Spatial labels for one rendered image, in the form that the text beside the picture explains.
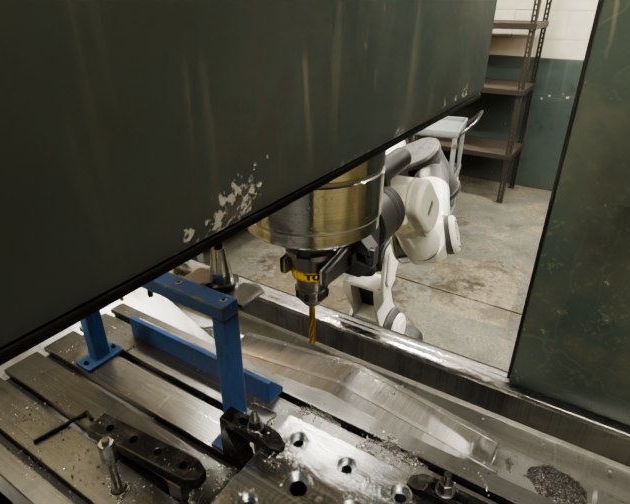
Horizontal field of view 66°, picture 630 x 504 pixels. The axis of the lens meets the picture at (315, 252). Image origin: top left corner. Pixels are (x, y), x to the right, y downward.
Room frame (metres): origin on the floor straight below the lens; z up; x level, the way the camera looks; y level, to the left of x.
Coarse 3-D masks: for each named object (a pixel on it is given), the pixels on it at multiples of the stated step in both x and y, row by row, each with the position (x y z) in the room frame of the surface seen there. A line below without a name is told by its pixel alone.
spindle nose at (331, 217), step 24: (360, 168) 0.45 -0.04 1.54; (384, 168) 0.50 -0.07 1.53; (312, 192) 0.44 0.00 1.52; (336, 192) 0.44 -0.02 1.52; (360, 192) 0.45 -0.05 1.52; (288, 216) 0.44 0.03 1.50; (312, 216) 0.44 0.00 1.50; (336, 216) 0.44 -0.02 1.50; (360, 216) 0.45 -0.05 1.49; (264, 240) 0.46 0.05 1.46; (288, 240) 0.44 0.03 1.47; (312, 240) 0.44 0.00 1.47; (336, 240) 0.44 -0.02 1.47; (360, 240) 0.46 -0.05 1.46
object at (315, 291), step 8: (296, 288) 0.51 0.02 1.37; (304, 288) 0.50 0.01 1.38; (312, 288) 0.50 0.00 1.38; (320, 288) 0.50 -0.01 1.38; (328, 288) 0.51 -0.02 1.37; (296, 296) 0.51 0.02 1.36; (304, 296) 0.50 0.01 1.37; (312, 296) 0.50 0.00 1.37; (320, 296) 0.50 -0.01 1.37; (312, 304) 0.50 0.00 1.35
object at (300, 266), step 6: (300, 258) 0.49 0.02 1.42; (306, 258) 0.49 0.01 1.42; (294, 264) 0.50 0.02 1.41; (300, 264) 0.49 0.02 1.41; (306, 264) 0.49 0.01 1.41; (312, 264) 0.49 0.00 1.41; (318, 264) 0.49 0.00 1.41; (324, 264) 0.49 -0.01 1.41; (300, 270) 0.49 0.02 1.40; (306, 270) 0.49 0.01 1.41; (312, 270) 0.49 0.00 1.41; (318, 270) 0.49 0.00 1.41; (306, 282) 0.49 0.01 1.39; (312, 282) 0.49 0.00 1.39; (318, 282) 0.49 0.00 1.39
